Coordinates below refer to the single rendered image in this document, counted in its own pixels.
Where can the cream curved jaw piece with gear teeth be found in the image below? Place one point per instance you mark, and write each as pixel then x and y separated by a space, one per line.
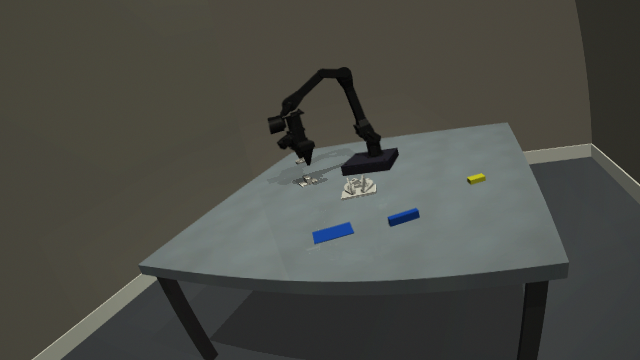
pixel 349 187

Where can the blue rectangular bar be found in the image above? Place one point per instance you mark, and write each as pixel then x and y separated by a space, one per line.
pixel 403 217

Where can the yellow rectangular block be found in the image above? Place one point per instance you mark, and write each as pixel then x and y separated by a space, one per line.
pixel 476 179

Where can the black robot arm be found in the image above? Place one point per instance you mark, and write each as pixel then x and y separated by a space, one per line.
pixel 344 76

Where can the blue flat rectangular plate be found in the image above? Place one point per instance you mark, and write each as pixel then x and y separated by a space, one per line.
pixel 332 233

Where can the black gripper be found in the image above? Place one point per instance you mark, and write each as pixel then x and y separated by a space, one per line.
pixel 303 146

